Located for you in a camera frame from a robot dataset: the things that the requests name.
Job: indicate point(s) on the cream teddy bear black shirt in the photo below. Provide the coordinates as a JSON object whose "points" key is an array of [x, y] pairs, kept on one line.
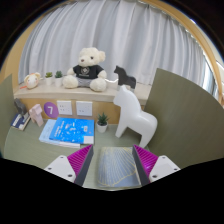
{"points": [[87, 71]]}

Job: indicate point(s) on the purple round sign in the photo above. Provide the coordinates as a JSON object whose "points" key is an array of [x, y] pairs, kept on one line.
{"points": [[51, 110]]}

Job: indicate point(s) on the spiky potted plant white pot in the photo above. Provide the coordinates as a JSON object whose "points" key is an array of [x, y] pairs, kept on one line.
{"points": [[102, 126]]}

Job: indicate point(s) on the white curtain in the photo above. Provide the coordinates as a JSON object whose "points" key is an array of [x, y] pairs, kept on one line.
{"points": [[133, 36]]}

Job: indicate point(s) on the pink horse figure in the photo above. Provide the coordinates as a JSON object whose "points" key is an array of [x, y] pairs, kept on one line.
{"points": [[36, 115]]}

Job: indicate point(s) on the bright blue book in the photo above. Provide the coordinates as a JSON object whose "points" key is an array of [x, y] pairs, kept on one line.
{"points": [[71, 130]]}

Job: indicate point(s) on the green desk divider panel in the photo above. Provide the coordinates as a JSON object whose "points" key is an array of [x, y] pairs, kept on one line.
{"points": [[186, 120], [6, 116]]}

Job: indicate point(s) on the black horse figure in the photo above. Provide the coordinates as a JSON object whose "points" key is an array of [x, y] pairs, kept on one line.
{"points": [[125, 79]]}

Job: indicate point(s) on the dark blue book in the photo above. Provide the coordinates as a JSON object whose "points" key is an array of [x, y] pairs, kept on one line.
{"points": [[19, 121]]}

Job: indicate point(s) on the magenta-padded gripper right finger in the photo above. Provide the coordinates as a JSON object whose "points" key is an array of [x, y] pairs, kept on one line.
{"points": [[160, 166]]}

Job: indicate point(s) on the white horse figure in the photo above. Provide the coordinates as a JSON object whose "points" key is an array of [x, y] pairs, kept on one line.
{"points": [[133, 116]]}

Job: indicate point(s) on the small potted plant white pot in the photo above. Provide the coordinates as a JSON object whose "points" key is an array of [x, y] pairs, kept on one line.
{"points": [[49, 80], [58, 81]]}

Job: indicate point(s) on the small cream plush toy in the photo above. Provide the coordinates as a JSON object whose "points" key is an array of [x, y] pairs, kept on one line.
{"points": [[32, 81]]}

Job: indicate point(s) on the blue towel with yellow print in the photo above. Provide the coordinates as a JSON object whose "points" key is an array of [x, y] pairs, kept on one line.
{"points": [[116, 166]]}

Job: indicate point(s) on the wooden desk back shelf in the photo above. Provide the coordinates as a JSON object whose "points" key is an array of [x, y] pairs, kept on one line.
{"points": [[66, 95]]}

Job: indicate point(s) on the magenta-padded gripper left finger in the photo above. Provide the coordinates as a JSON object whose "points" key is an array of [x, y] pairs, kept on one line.
{"points": [[63, 166]]}

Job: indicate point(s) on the grey horse figure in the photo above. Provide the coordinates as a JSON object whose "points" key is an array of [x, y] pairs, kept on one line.
{"points": [[20, 107]]}

